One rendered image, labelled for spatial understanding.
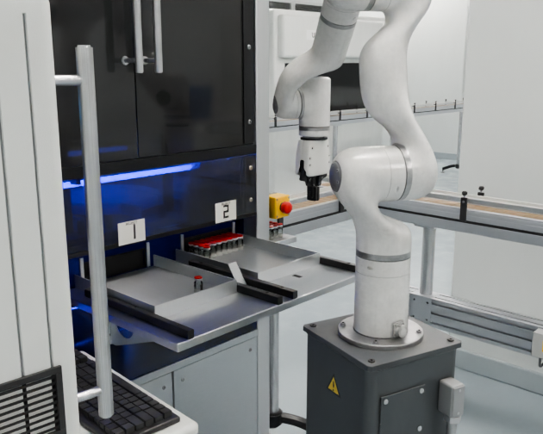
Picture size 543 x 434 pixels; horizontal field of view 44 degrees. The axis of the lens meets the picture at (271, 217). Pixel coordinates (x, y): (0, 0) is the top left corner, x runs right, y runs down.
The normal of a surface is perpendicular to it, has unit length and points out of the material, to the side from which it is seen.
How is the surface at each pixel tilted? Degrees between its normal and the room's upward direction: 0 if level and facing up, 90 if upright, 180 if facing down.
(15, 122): 90
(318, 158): 92
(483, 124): 90
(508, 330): 90
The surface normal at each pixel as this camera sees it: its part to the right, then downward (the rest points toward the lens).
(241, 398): 0.73, 0.15
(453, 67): -0.68, 0.17
